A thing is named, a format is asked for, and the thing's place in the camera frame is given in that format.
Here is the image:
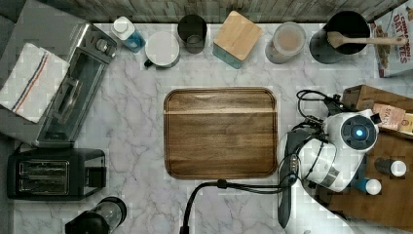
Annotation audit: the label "dark wooden cutting board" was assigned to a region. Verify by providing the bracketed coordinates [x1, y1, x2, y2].
[164, 87, 278, 179]

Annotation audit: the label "cereal box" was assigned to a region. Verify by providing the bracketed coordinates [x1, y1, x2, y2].
[373, 0, 413, 79]

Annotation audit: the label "wooden spoon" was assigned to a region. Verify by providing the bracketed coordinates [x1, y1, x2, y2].
[327, 31, 409, 48]

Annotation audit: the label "dark smoked glass tumbler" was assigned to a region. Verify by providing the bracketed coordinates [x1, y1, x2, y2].
[177, 15, 207, 54]

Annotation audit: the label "teal canister with bamboo lid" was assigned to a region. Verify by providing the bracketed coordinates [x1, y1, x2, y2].
[212, 11, 263, 69]

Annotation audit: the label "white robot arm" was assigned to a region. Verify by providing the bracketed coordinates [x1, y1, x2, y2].
[277, 109, 380, 234]

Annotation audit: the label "black two-slot toaster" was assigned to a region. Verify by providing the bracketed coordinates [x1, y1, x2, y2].
[7, 148, 106, 201]

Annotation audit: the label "wooden spice rack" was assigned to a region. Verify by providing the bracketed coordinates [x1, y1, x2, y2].
[316, 84, 413, 232]

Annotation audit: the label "clear jar with beige lid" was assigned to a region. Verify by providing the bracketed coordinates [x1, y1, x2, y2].
[265, 21, 306, 64]

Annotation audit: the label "dark green mug white lid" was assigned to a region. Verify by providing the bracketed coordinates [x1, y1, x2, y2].
[144, 31, 180, 68]

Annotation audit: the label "stainless toaster oven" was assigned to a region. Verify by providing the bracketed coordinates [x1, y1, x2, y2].
[1, 0, 117, 148]

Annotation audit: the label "dark spice jar white cap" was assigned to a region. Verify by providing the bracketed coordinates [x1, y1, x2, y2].
[374, 158, 407, 177]

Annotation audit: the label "white striped dish towel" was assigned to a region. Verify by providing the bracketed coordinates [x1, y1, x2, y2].
[0, 43, 69, 123]

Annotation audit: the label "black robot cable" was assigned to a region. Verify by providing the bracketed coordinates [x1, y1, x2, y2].
[179, 89, 345, 234]

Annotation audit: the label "blue spice jar white cap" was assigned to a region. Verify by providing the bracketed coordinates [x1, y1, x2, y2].
[355, 177, 382, 196]

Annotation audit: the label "blue soap bottle white cap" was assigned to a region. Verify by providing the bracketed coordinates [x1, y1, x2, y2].
[111, 17, 145, 53]

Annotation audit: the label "black coffee grinder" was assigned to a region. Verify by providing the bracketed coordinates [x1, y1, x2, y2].
[64, 197, 127, 234]

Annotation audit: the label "tea bag packets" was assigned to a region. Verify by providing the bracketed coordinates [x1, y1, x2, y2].
[373, 103, 413, 135]

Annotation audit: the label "black utensil crock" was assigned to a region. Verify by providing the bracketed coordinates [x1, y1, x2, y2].
[310, 11, 370, 64]

